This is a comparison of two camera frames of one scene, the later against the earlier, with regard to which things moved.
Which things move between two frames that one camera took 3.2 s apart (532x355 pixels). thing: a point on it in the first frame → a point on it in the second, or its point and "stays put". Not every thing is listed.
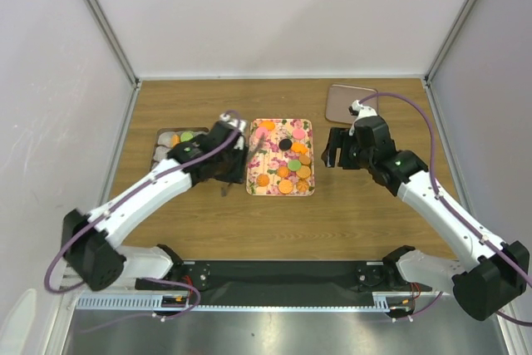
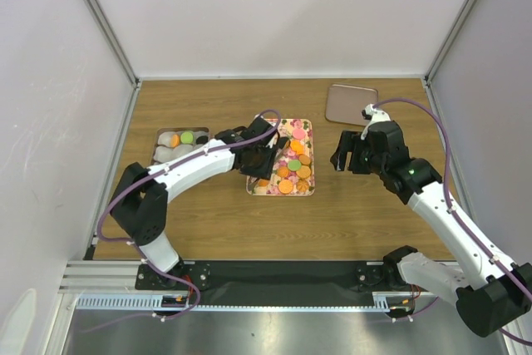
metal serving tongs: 254,153 → 283,143
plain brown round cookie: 304,159 stays put
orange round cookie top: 174,140 stays put
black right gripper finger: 335,142 → 339,156
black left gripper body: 232,166 → 261,165
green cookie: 186,136 stays put
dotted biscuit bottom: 285,186 stays put
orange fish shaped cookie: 298,147 stays put
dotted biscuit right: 303,172 stays put
